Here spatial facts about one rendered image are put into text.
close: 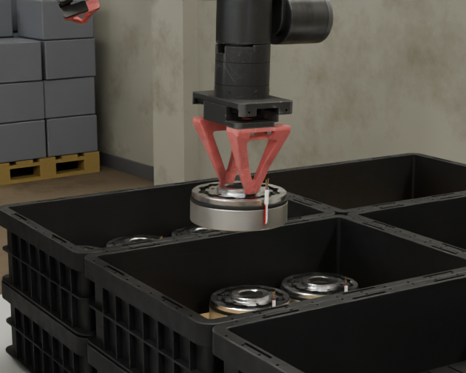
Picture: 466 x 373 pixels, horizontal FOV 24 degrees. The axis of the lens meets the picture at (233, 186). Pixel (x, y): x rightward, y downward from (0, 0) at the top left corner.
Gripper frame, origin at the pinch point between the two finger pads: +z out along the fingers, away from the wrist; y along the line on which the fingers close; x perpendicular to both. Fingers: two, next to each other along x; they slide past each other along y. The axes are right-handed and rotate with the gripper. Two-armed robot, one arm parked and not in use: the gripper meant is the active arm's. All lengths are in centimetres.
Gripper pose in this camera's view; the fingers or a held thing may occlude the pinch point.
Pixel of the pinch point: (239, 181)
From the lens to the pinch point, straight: 114.4
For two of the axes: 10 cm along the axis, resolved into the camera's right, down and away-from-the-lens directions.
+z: -0.3, 9.8, 2.2
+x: -8.5, 0.9, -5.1
